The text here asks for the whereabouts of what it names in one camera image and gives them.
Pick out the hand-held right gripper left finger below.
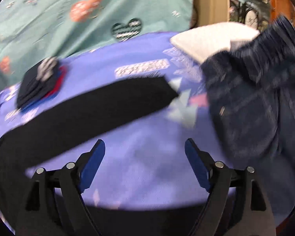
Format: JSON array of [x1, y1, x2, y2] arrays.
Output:
[[15, 139, 106, 236]]

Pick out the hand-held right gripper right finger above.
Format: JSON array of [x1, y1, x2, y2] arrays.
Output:
[[184, 138, 277, 236]]

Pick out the black pants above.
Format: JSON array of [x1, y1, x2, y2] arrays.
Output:
[[0, 75, 236, 236]]

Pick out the purple printed bedsheet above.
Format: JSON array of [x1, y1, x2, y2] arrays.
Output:
[[0, 31, 236, 210]]

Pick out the blue denim jeans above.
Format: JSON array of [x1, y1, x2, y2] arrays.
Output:
[[201, 15, 295, 227]]

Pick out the blue folded garment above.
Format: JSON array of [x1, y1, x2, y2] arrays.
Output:
[[21, 88, 57, 113]]

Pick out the red folded garment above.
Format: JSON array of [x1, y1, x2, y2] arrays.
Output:
[[43, 66, 68, 99]]

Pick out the stack of folded dark clothes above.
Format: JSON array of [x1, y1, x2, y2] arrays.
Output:
[[16, 56, 64, 109]]

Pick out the white pillow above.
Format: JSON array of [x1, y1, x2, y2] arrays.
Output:
[[170, 22, 261, 64]]

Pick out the teal heart print sheet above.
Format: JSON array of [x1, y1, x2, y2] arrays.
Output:
[[0, 0, 196, 87]]

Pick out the glass display cabinet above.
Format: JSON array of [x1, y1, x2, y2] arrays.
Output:
[[227, 0, 295, 31]]

